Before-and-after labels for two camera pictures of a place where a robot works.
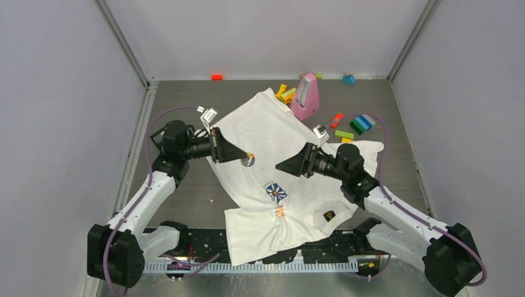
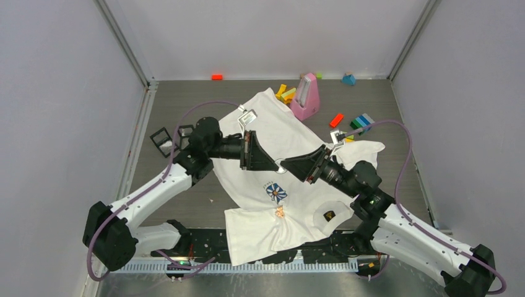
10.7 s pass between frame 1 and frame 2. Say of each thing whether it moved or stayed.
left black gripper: moved
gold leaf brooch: stayed
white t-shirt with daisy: stayed
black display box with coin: stayed
